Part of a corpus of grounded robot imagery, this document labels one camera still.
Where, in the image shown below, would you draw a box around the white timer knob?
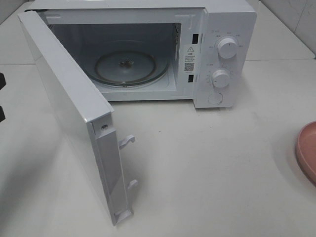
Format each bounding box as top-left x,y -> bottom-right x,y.
212,69 -> 231,88

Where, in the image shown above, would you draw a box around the pink round plate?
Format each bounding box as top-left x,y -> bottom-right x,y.
295,121 -> 316,186

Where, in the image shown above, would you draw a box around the upper white power knob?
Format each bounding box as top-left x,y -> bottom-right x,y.
217,36 -> 238,59

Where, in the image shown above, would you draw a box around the white warning label sticker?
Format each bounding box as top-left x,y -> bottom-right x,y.
181,44 -> 198,73

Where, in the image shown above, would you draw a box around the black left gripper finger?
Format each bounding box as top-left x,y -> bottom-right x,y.
0,106 -> 5,122
0,73 -> 5,89

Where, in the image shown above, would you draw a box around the round white door button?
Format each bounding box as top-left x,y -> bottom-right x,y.
208,92 -> 223,105

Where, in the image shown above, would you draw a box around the white microwave door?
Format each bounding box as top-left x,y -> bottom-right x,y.
18,11 -> 138,225

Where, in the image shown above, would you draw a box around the white microwave oven body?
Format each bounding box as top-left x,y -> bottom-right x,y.
24,0 -> 257,109

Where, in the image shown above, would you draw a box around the glass microwave turntable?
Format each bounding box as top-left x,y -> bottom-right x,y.
80,40 -> 172,87

